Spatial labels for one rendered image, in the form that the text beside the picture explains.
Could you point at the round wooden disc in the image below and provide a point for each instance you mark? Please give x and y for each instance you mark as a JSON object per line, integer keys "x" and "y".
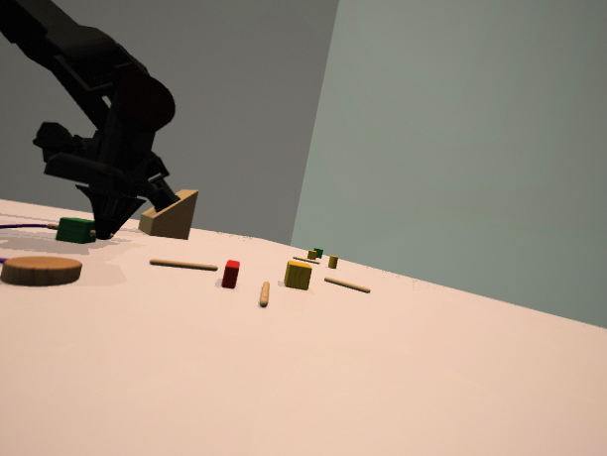
{"x": 40, "y": 271}

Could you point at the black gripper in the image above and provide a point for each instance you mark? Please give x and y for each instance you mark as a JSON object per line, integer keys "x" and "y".
{"x": 114, "y": 180}

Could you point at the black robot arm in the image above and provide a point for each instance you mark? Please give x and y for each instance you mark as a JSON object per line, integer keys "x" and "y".
{"x": 91, "y": 65}

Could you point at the purple string with wooden stick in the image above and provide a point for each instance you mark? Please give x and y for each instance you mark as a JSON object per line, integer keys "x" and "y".
{"x": 49, "y": 226}

